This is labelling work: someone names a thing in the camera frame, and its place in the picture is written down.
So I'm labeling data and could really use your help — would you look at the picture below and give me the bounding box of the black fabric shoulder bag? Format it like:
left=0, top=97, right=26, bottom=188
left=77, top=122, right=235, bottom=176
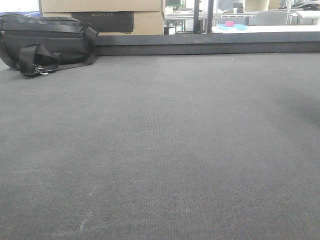
left=0, top=12, right=98, bottom=77

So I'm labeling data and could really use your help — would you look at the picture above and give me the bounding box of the pink block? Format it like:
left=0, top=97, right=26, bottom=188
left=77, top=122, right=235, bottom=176
left=224, top=21, right=235, bottom=28

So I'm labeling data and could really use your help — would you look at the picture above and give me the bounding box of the lower cardboard box black label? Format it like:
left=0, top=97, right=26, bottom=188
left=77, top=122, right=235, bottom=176
left=41, top=11, right=165, bottom=36

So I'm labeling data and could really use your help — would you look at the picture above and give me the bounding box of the light blue tray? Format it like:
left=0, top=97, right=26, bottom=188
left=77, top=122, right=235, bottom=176
left=217, top=23, right=248, bottom=31

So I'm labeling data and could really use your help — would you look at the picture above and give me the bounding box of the white background table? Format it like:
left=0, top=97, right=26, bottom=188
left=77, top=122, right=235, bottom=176
left=212, top=25, right=320, bottom=34

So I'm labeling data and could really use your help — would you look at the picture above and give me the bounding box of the grey office chair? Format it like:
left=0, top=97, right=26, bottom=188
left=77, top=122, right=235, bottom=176
left=250, top=10, right=287, bottom=26

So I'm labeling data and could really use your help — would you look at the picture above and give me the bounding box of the black raised platform edge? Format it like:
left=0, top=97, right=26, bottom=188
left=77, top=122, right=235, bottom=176
left=96, top=31, right=320, bottom=56

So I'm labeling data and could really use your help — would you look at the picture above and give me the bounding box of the upper cardboard box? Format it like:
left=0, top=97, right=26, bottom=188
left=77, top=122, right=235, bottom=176
left=39, top=0, right=165, bottom=13

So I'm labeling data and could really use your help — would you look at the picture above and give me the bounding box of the black vertical post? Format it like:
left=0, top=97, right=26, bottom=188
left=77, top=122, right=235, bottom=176
left=193, top=0, right=201, bottom=34
left=206, top=0, right=215, bottom=34

